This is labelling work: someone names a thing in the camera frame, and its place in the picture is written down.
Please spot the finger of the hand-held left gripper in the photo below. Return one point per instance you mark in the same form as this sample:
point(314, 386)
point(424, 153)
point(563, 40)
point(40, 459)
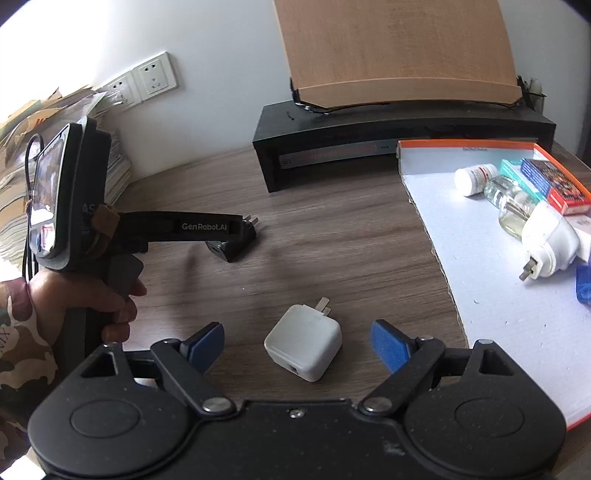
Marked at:
point(194, 226)

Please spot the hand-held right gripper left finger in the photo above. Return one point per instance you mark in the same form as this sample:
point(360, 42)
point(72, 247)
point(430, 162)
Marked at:
point(205, 344)

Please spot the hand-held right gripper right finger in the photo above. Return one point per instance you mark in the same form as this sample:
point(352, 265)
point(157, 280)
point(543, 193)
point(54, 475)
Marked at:
point(390, 346)

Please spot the black charger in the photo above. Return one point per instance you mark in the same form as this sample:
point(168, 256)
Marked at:
point(233, 247)

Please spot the white charger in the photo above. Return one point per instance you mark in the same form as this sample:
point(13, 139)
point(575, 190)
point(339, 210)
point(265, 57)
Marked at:
point(302, 344)

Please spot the orange and white cardboard box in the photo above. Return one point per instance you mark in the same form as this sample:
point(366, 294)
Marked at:
point(498, 314)

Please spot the white medicine bottle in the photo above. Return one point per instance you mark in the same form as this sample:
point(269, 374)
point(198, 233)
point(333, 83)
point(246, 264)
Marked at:
point(473, 180)

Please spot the clear glass bottle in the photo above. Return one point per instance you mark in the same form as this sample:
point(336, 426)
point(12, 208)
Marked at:
point(501, 191)

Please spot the white vaporizer with liquid bottle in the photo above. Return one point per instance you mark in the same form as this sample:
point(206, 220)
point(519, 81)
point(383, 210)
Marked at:
point(551, 240)

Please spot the blue plastic case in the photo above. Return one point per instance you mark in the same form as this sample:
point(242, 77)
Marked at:
point(584, 286)

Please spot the teal bandage box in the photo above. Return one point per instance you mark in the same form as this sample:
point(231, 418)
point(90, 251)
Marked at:
point(512, 170)

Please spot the white small carton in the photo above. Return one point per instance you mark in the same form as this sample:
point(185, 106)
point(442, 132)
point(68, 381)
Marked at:
point(585, 244)

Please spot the red playing card box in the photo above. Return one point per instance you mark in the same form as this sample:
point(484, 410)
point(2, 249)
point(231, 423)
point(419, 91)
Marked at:
point(558, 184)

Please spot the person's left hand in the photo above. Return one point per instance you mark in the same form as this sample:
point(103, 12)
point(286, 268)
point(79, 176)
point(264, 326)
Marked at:
point(60, 295)

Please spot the stack of books and papers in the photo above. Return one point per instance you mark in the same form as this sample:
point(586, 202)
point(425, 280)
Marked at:
point(14, 138)

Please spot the black monitor riser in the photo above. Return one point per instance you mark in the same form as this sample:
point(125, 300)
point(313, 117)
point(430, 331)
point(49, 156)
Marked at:
point(369, 124)

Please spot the wooden book stand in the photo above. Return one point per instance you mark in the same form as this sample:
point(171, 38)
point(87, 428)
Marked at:
point(397, 46)

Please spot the black mesh pen holder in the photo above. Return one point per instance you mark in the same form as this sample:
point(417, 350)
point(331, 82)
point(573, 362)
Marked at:
point(533, 97)

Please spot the white wall socket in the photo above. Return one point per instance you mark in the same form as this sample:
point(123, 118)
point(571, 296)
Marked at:
point(117, 92)
point(154, 76)

